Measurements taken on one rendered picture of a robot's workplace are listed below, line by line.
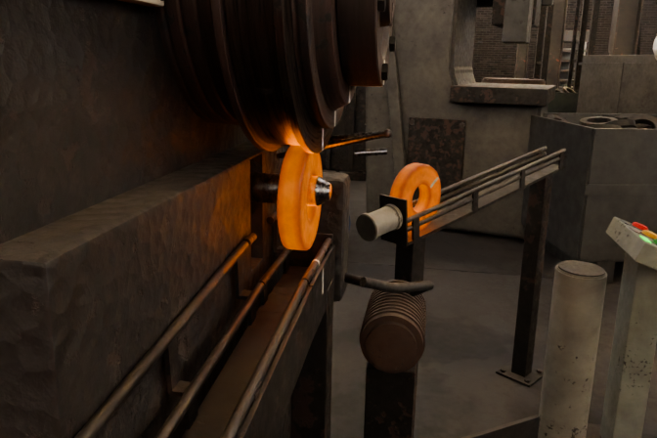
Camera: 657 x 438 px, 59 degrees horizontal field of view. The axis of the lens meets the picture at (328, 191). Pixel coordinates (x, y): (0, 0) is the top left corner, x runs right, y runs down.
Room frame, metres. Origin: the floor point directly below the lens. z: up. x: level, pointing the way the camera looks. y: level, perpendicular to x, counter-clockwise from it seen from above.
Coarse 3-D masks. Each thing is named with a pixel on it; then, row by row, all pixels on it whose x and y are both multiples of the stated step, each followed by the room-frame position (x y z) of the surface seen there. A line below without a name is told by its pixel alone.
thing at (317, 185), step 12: (252, 180) 0.82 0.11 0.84; (264, 180) 0.82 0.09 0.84; (276, 180) 0.82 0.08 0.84; (312, 180) 0.81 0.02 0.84; (324, 180) 0.82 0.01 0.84; (252, 192) 0.82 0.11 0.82; (264, 192) 0.82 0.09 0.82; (276, 192) 0.81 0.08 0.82; (312, 192) 0.80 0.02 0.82; (324, 192) 0.81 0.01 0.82; (312, 204) 0.81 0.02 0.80
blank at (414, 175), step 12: (408, 168) 1.27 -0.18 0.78; (420, 168) 1.28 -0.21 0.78; (432, 168) 1.31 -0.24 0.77; (396, 180) 1.26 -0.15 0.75; (408, 180) 1.25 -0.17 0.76; (420, 180) 1.28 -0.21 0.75; (432, 180) 1.31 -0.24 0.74; (396, 192) 1.24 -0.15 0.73; (408, 192) 1.25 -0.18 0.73; (420, 192) 1.32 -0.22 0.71; (432, 192) 1.31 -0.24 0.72; (408, 204) 1.25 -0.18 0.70; (420, 204) 1.31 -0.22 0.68; (432, 204) 1.32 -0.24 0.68; (408, 216) 1.25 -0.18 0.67; (420, 228) 1.29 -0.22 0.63
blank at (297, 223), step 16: (288, 160) 0.78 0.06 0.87; (304, 160) 0.78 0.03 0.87; (320, 160) 0.88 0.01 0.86; (288, 176) 0.77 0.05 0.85; (304, 176) 0.77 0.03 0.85; (320, 176) 0.88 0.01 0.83; (288, 192) 0.76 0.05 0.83; (304, 192) 0.78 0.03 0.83; (288, 208) 0.75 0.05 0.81; (304, 208) 0.78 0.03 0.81; (320, 208) 0.89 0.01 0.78; (288, 224) 0.76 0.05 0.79; (304, 224) 0.78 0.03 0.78; (288, 240) 0.77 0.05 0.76; (304, 240) 0.78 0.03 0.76
